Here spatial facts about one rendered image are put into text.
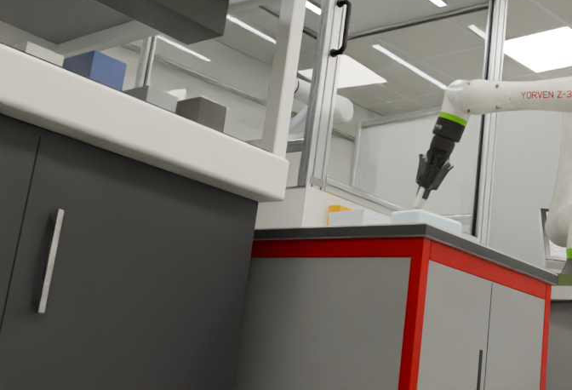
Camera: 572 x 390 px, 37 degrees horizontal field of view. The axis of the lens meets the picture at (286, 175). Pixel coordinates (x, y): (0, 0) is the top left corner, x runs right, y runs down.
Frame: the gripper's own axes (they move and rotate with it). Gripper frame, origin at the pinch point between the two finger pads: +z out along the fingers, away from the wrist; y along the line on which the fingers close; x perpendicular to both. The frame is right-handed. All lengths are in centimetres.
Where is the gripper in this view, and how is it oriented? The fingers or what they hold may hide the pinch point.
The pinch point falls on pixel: (420, 198)
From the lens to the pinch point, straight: 277.8
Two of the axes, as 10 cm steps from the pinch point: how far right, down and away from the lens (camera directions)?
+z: -3.7, 9.3, 0.1
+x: 6.8, 2.6, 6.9
